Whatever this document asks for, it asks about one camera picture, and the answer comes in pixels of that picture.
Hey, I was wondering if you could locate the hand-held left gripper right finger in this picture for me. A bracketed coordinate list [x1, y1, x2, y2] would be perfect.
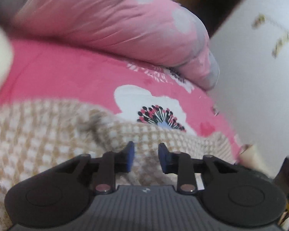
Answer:
[158, 143, 240, 195]

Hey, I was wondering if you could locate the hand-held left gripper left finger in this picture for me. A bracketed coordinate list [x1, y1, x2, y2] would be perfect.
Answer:
[55, 141, 135, 195]

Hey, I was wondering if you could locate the beige checked knit sweater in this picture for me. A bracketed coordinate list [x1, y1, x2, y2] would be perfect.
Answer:
[0, 98, 239, 231]

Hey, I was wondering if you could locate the pink grey floral quilt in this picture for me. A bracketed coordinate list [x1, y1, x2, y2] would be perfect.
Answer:
[0, 0, 220, 91]

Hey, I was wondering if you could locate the brown wooden door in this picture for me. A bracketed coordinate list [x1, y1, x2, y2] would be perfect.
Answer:
[175, 0, 246, 38]

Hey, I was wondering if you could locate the pink floral bed blanket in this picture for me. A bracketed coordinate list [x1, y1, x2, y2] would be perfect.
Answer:
[0, 39, 246, 164]

